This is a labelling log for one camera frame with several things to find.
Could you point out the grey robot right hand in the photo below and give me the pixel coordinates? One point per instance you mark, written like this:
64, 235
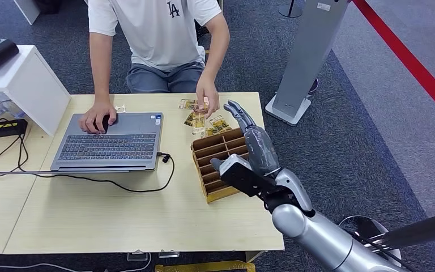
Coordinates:
260, 150

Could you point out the yellow floor frame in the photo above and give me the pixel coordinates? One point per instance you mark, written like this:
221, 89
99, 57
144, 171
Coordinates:
202, 267

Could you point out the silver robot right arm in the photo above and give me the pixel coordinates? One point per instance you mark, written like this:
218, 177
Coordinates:
315, 232

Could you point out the person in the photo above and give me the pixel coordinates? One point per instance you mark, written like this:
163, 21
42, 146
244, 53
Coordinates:
161, 34

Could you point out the round dark stand base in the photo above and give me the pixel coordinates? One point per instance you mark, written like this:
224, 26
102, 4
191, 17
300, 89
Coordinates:
290, 11

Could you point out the grey laptop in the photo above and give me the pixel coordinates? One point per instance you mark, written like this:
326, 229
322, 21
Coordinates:
108, 150

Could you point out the round chrome stand base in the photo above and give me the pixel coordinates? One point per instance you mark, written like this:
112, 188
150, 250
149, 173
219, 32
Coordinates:
367, 227

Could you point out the person's left forearm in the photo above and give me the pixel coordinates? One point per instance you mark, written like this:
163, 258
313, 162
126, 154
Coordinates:
217, 52

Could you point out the person's left hand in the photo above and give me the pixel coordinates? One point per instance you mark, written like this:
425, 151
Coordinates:
207, 92

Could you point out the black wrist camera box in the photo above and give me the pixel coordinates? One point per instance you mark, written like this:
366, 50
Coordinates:
243, 180

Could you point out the person's right hand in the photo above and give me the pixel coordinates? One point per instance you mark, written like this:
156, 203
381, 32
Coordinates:
93, 114

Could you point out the white furniture panel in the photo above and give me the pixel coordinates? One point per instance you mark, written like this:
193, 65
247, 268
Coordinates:
28, 9

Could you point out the metal table bracket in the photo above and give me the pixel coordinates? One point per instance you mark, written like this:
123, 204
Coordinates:
137, 256
168, 255

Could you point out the black power adapter yellow labels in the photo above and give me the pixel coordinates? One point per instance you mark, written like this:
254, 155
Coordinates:
5, 128

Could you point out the person's right forearm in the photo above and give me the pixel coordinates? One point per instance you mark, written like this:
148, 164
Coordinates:
101, 82

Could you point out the white cabinet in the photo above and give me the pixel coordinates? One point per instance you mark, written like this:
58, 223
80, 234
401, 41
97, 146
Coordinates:
33, 90

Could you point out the grey kiosk pillar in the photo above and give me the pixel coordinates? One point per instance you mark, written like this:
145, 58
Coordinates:
307, 56

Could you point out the black computer mouse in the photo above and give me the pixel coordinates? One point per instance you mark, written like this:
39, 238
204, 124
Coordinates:
106, 122

